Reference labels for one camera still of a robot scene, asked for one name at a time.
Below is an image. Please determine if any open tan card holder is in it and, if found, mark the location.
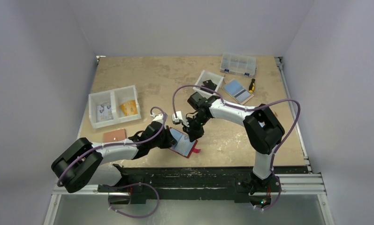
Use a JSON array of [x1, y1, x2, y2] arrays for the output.
[[271, 111, 278, 118]]

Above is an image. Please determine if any grey card in bin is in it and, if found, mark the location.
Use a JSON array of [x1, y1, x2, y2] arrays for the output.
[[96, 102, 113, 122]]

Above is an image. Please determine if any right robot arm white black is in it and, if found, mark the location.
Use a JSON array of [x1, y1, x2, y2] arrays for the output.
[[172, 92, 285, 195]]

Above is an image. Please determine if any white two-compartment bin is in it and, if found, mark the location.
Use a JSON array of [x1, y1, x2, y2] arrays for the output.
[[88, 85, 141, 129]]

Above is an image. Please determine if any clear plastic organizer box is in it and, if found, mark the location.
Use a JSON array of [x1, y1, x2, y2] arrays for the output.
[[220, 52, 257, 77]]

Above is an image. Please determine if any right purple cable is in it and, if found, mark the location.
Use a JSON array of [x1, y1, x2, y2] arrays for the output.
[[172, 85, 301, 212]]

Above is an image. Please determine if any red card holder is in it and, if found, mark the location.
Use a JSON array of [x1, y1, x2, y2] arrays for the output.
[[169, 127, 201, 158]]

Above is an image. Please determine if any orange card in bin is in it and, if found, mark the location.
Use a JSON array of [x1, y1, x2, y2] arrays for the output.
[[120, 100, 138, 116]]

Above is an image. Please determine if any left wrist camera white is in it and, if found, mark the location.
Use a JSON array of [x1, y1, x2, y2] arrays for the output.
[[151, 113, 166, 124]]

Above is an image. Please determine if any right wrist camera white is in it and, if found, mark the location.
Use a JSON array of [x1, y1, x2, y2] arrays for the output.
[[171, 111, 185, 125]]

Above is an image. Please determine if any closed pink-brown card holder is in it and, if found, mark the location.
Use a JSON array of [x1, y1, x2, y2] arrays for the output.
[[103, 128, 127, 143]]

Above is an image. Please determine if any aluminium frame rail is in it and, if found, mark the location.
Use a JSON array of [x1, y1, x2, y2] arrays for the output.
[[277, 156, 327, 195]]

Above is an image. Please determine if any black card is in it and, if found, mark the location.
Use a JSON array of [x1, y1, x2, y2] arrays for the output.
[[202, 80, 217, 90]]

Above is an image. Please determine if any open blue card holder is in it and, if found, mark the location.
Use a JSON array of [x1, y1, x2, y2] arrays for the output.
[[222, 79, 254, 105]]

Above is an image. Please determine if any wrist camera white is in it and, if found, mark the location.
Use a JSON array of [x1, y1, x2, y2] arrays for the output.
[[171, 111, 185, 125], [151, 113, 166, 124]]

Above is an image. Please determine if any yellow black screwdriver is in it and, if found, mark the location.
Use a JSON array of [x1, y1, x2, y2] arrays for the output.
[[248, 78, 256, 94]]

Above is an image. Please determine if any small white square bin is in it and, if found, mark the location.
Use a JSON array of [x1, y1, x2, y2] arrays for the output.
[[193, 70, 224, 98]]

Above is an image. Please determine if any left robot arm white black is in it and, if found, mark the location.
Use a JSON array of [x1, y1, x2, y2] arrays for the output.
[[51, 121, 177, 193]]

